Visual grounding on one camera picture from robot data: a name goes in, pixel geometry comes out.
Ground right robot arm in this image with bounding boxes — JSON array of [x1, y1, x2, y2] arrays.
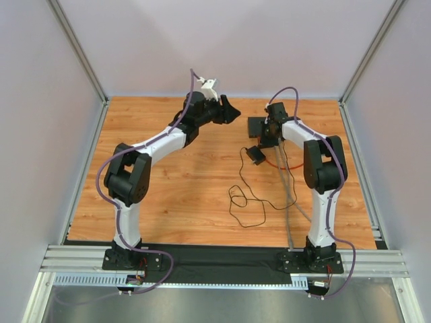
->
[[261, 102, 347, 263]]

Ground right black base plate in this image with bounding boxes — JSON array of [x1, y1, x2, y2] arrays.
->
[[276, 250, 344, 274]]

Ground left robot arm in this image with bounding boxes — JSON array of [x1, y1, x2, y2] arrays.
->
[[100, 92, 241, 258]]

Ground left aluminium frame post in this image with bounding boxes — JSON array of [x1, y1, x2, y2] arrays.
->
[[46, 0, 108, 103]]

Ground aluminium frame post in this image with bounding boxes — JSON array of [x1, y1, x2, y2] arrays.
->
[[46, 0, 108, 103], [338, 0, 407, 106]]

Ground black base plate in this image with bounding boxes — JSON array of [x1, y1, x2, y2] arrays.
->
[[276, 250, 344, 274], [102, 248, 169, 271]]

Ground black cloth strip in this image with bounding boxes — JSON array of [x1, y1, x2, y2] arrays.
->
[[66, 242, 390, 285]]

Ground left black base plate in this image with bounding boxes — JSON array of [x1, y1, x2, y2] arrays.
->
[[102, 248, 169, 271]]

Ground red ethernet cable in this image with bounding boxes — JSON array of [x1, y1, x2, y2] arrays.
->
[[257, 134, 306, 170]]

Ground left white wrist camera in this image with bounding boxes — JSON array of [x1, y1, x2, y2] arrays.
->
[[197, 77, 218, 101]]

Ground aluminium front rail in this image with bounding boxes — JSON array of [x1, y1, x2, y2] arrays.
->
[[40, 244, 409, 293]]

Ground black network switch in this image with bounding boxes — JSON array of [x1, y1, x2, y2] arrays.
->
[[247, 117, 267, 139]]

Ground right aluminium frame post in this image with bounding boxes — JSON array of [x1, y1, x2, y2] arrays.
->
[[338, 0, 407, 106]]

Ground black power adapter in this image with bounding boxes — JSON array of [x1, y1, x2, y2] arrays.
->
[[246, 145, 266, 166]]

